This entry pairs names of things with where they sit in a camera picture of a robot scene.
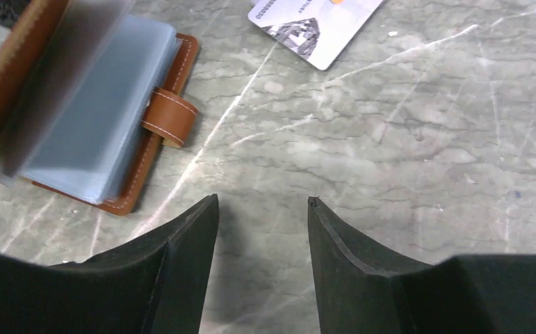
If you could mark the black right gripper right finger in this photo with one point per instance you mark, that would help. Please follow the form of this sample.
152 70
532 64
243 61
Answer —
364 287

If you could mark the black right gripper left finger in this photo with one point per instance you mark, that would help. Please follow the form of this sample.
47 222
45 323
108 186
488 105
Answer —
155 283

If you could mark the brown leather card holder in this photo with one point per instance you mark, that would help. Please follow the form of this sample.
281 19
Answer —
88 93

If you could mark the white card stack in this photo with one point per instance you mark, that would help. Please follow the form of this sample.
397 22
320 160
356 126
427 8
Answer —
315 30

